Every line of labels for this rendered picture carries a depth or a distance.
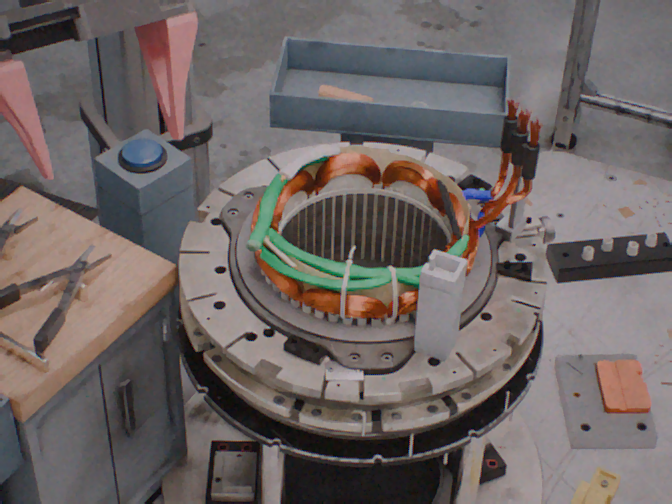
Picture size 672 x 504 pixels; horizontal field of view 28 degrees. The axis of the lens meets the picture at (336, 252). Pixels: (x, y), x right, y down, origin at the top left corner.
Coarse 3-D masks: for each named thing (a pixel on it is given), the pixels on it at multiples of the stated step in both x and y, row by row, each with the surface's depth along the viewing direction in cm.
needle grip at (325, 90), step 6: (324, 84) 144; (318, 90) 144; (324, 90) 143; (330, 90) 143; (336, 90) 143; (342, 90) 143; (318, 96) 144; (324, 96) 144; (330, 96) 143; (336, 96) 143; (342, 96) 143; (348, 96) 143; (354, 96) 143; (360, 96) 143; (366, 96) 143
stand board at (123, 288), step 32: (32, 192) 126; (0, 224) 123; (64, 224) 123; (96, 224) 123; (32, 256) 120; (64, 256) 120; (96, 256) 120; (128, 256) 120; (0, 288) 117; (96, 288) 117; (128, 288) 117; (160, 288) 118; (0, 320) 114; (32, 320) 114; (96, 320) 114; (128, 320) 116; (0, 352) 111; (64, 352) 111; (96, 352) 114; (0, 384) 109; (32, 384) 109; (64, 384) 111
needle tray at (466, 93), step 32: (288, 64) 148; (320, 64) 148; (352, 64) 147; (384, 64) 147; (416, 64) 146; (448, 64) 146; (480, 64) 145; (288, 96) 138; (384, 96) 145; (416, 96) 146; (448, 96) 146; (480, 96) 146; (288, 128) 141; (320, 128) 141; (352, 128) 140; (384, 128) 140; (416, 128) 139; (448, 128) 139; (480, 128) 138
